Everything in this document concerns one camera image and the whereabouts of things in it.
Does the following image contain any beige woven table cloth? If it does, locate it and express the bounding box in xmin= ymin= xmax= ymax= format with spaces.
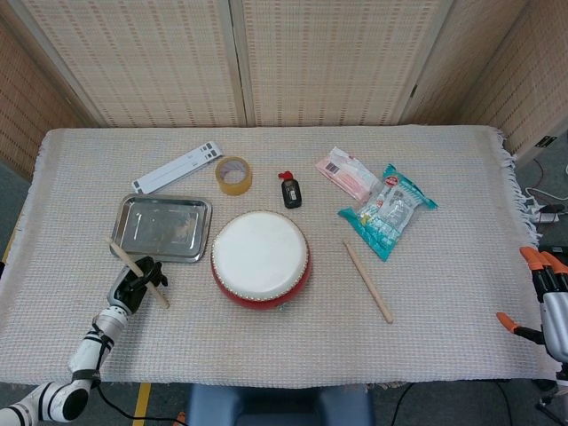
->
xmin=0 ymin=125 xmax=551 ymax=387

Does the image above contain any bamboo folding screen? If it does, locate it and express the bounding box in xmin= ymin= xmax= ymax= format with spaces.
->
xmin=0 ymin=0 xmax=568 ymax=178

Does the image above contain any dark bottle with red cap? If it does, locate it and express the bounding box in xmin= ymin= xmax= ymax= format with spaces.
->
xmin=278 ymin=170 xmax=304 ymax=209

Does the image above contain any wooden drumstick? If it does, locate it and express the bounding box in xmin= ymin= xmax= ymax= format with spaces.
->
xmin=342 ymin=238 xmax=395 ymax=325
xmin=105 ymin=236 xmax=171 ymax=310

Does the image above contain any stainless steel tray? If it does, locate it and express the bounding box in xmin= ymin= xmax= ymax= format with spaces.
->
xmin=108 ymin=193 xmax=213 ymax=264

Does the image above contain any roll of yellowish packing tape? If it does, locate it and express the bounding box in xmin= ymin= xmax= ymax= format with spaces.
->
xmin=215 ymin=155 xmax=254 ymax=197

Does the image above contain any left black-fingered silver robot hand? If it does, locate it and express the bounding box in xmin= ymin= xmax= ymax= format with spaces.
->
xmin=106 ymin=256 xmax=170 ymax=314

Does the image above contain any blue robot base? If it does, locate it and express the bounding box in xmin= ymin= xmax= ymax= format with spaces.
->
xmin=185 ymin=382 xmax=375 ymax=426

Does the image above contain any right orange-tipped silver robot hand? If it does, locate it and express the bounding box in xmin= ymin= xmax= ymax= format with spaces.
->
xmin=495 ymin=246 xmax=568 ymax=363

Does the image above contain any teal plastic snack bag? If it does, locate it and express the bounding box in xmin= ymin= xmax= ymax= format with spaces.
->
xmin=337 ymin=163 xmax=439 ymax=263

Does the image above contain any pink plastic package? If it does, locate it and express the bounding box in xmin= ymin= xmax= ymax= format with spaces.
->
xmin=314 ymin=146 xmax=381 ymax=201

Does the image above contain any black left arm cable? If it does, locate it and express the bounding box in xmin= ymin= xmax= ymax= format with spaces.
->
xmin=91 ymin=317 xmax=183 ymax=422

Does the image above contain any red drum with white skin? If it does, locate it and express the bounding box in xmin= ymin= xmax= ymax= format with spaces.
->
xmin=209 ymin=210 xmax=313 ymax=312

